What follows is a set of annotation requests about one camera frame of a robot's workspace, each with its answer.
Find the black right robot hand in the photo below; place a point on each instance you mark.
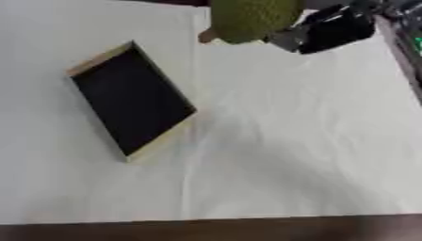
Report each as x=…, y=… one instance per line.
x=338, y=29

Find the green fuzzy soft toy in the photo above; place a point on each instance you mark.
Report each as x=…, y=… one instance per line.
x=250, y=19

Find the tan cardboard box black inside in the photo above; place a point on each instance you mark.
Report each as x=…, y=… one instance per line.
x=133, y=99

